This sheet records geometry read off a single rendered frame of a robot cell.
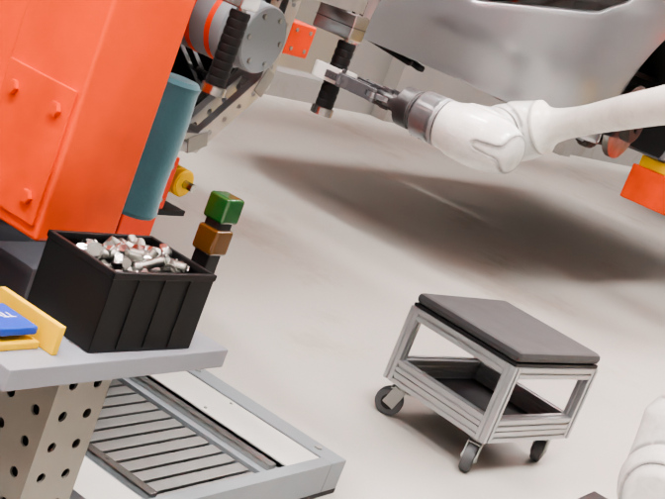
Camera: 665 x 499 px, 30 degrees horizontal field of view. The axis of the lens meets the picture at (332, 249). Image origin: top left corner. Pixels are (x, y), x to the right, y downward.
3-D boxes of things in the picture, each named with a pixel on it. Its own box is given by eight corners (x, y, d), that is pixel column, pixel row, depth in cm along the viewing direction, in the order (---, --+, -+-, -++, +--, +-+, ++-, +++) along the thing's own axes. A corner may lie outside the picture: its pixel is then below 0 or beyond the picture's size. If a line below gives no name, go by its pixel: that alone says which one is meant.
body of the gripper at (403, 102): (400, 129, 224) (360, 111, 229) (423, 133, 232) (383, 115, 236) (416, 90, 223) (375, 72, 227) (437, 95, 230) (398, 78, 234)
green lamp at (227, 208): (218, 215, 185) (227, 190, 184) (237, 226, 183) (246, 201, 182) (201, 214, 181) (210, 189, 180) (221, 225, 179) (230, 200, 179)
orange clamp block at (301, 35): (254, 41, 259) (279, 48, 267) (283, 53, 255) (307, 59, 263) (266, 9, 258) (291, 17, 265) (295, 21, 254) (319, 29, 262)
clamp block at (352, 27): (325, 29, 241) (334, 3, 240) (361, 45, 237) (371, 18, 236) (311, 25, 237) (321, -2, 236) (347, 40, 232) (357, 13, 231)
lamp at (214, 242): (206, 246, 186) (216, 221, 185) (226, 256, 184) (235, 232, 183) (189, 246, 182) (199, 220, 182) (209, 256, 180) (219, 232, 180)
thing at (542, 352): (464, 478, 300) (519, 352, 293) (362, 406, 322) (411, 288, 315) (556, 469, 332) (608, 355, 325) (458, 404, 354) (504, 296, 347)
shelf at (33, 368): (142, 317, 192) (148, 299, 191) (223, 367, 184) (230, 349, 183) (-84, 329, 155) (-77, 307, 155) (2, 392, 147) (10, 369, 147)
